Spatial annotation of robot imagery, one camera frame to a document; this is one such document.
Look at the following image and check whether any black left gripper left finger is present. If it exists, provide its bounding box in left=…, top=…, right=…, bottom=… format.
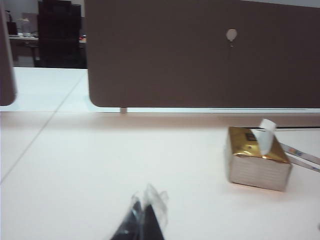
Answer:
left=109, top=191, right=146, bottom=240

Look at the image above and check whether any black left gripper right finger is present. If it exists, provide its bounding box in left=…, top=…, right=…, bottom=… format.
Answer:
left=143, top=183, right=169, bottom=240

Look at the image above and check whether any white pulled-out tissue sheet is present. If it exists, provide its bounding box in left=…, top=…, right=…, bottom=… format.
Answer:
left=256, top=118, right=277, bottom=155

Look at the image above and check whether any gold tissue box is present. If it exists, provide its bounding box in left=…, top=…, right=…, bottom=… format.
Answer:
left=225, top=126, right=293, bottom=193

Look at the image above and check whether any long brown desk divider panel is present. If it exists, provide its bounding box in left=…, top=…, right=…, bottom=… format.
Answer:
left=84, top=0, right=320, bottom=114

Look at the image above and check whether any white hexagonal hook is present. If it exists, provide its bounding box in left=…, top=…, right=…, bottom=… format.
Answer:
left=225, top=28, right=238, bottom=48

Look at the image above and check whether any dark office chair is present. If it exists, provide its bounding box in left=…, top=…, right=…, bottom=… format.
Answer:
left=37, top=0, right=83, bottom=69

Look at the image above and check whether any background wooden desk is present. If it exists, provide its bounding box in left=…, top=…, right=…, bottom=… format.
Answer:
left=7, top=33, right=40, bottom=68

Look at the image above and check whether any grey printed lanyard strap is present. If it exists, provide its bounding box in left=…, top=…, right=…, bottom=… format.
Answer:
left=278, top=142, right=320, bottom=173

